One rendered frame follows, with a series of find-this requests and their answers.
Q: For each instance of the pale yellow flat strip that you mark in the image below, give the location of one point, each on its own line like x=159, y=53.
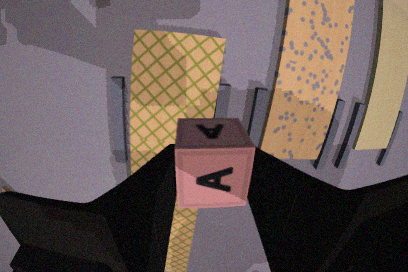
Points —
x=386, y=85

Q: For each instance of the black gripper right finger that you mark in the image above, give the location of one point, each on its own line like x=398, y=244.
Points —
x=304, y=222

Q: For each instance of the yellow crosshatched strip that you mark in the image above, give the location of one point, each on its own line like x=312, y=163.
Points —
x=173, y=76

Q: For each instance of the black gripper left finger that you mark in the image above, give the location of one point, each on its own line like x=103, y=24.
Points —
x=127, y=228

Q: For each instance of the pink alphabet block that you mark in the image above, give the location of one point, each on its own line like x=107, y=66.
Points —
x=213, y=161

